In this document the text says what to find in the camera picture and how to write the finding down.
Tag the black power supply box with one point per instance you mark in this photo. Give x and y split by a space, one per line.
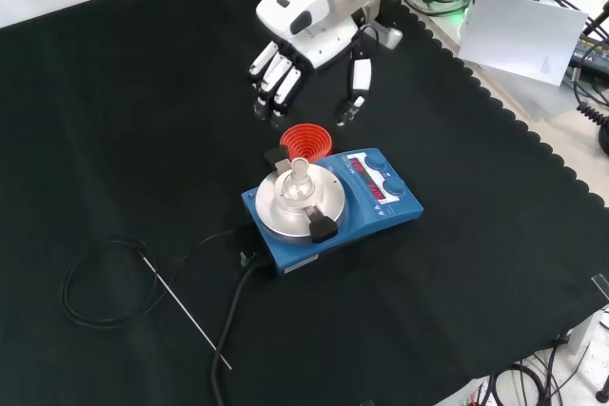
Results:
595 52

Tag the thin metal probe rod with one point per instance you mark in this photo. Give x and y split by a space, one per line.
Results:
190 315

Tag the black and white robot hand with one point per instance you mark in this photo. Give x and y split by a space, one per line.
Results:
304 21

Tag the black bench cloth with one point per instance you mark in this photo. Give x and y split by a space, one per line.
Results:
95 140

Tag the clear tape piece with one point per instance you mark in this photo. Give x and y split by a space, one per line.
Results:
602 284

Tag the pale board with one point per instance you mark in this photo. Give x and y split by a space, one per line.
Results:
518 35

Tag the red ribbed funnel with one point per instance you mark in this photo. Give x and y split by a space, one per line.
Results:
309 137

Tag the heater with blue base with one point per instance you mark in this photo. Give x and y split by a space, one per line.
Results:
390 216

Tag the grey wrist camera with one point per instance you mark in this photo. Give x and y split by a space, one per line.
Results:
390 36

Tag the grey bench bracket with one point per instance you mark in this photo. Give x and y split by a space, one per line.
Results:
587 330

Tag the clear round-bottom flask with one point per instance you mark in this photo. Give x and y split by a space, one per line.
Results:
296 187

